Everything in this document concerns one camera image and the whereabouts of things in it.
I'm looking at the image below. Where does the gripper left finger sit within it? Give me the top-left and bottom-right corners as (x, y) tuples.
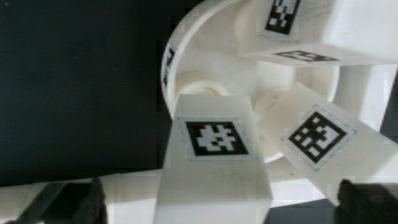
(14, 178), (108, 224)

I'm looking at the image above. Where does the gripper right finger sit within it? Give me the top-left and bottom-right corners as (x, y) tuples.
(334, 180), (398, 224)

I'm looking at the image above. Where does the white stool leg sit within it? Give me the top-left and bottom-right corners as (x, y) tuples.
(236, 0), (398, 66)
(153, 95), (272, 224)
(259, 83), (398, 203)

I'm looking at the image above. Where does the white round stool seat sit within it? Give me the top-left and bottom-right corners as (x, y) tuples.
(162, 0), (339, 160)

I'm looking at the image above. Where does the white front fence bar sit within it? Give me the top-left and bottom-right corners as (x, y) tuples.
(0, 159), (336, 224)

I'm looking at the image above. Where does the white fence bar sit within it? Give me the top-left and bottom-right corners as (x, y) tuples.
(0, 159), (336, 224)
(334, 64), (398, 130)

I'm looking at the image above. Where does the white right fence bar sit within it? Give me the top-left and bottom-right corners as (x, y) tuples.
(334, 64), (398, 130)

